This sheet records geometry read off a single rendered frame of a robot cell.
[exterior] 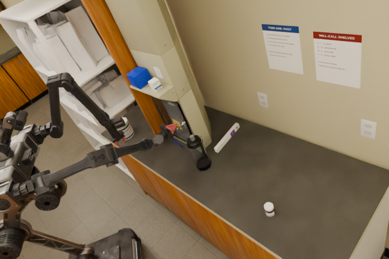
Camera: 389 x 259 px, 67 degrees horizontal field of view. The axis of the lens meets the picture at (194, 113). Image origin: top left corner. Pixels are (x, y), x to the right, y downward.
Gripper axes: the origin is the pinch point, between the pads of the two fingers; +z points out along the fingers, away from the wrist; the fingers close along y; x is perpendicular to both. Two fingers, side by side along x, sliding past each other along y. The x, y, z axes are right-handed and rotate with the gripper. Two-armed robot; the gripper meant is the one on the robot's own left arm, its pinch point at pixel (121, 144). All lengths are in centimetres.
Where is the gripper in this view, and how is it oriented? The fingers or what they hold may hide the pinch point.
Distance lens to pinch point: 219.1
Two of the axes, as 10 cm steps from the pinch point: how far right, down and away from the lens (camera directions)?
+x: -6.7, -2.6, 6.9
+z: 3.1, 7.4, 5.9
